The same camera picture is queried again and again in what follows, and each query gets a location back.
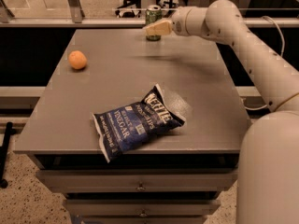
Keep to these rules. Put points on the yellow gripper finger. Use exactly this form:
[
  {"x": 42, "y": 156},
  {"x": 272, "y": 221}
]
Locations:
[{"x": 160, "y": 27}]

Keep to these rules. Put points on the green soda can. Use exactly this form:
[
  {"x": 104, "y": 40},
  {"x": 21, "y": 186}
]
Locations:
[{"x": 153, "y": 13}]

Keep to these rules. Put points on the blue Kettle chips bag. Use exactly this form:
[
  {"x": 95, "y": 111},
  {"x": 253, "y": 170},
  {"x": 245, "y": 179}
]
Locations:
[{"x": 129, "y": 127}]

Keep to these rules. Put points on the black office chair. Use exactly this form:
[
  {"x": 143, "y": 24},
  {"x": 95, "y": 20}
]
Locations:
[{"x": 134, "y": 0}]

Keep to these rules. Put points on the metal railing frame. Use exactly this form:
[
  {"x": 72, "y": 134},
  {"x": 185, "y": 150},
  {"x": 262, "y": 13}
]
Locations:
[{"x": 101, "y": 13}]

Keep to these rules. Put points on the orange fruit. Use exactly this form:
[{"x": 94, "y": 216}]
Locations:
[{"x": 77, "y": 60}]

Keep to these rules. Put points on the black stand leg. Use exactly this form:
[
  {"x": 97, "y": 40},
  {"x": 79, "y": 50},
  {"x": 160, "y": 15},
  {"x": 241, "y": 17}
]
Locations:
[{"x": 3, "y": 153}]

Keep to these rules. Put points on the grey drawer cabinet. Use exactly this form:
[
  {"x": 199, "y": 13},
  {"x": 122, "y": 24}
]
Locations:
[{"x": 175, "y": 178}]

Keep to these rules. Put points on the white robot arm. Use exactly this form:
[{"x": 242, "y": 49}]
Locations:
[{"x": 268, "y": 169}]

